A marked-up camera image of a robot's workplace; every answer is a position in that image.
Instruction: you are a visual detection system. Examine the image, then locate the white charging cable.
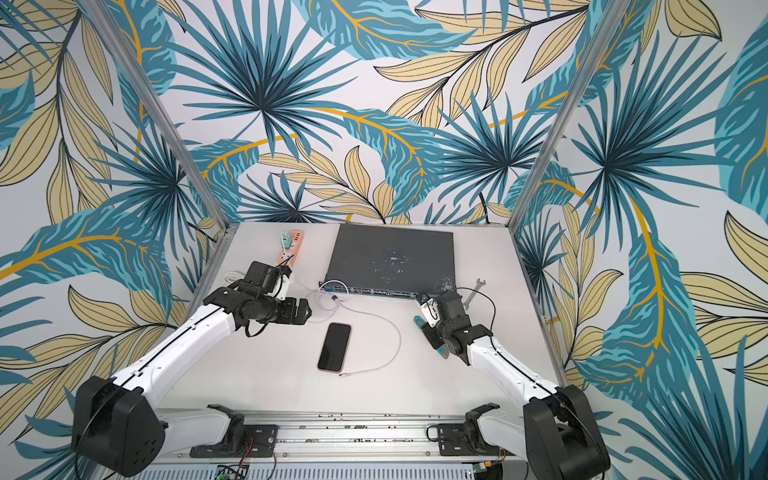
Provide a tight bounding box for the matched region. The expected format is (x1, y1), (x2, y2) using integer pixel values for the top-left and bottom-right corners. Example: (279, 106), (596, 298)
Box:
(302, 279), (403, 378)

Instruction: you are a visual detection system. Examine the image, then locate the black smartphone pink case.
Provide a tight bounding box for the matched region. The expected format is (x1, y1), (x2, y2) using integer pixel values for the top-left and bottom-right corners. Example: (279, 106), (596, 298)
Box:
(317, 323), (352, 373)

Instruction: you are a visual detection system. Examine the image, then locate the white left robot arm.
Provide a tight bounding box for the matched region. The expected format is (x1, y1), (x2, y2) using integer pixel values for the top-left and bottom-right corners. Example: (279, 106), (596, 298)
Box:
(72, 287), (312, 477)

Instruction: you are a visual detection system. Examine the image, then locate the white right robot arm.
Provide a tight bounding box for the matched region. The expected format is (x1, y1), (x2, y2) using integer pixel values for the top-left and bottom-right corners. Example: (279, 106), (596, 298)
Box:
(417, 291), (611, 479)

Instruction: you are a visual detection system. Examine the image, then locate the mint green charger plug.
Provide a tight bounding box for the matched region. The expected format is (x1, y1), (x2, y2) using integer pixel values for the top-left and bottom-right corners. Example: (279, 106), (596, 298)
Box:
(281, 233), (294, 250)

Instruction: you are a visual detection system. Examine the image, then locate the silver open-end wrench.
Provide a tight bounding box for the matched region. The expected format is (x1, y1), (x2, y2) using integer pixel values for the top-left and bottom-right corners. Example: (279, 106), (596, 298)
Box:
(465, 279), (486, 305)

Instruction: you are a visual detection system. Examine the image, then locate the teal handled tool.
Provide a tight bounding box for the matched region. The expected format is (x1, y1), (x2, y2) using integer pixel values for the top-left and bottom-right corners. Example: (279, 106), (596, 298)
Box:
(413, 316), (450, 359)

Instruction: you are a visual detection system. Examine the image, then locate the dark grey network switch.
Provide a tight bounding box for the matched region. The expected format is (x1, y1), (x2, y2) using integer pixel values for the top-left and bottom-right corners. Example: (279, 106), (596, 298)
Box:
(320, 224), (456, 299)

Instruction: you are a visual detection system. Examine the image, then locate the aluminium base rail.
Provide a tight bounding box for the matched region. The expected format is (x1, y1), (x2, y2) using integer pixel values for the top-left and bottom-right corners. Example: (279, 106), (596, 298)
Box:
(155, 410), (524, 462)

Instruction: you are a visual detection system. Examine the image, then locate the aluminium left corner post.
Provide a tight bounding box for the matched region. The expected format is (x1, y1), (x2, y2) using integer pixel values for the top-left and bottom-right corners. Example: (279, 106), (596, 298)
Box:
(80, 0), (230, 231)

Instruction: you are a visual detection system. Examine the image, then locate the aluminium corner post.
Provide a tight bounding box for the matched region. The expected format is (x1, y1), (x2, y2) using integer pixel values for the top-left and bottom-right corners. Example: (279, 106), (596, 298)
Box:
(507, 1), (629, 236)
(80, 0), (230, 231)

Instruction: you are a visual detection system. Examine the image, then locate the aluminium right corner post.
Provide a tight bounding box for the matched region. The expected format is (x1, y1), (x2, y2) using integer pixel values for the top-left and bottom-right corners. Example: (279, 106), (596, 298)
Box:
(507, 1), (629, 236)

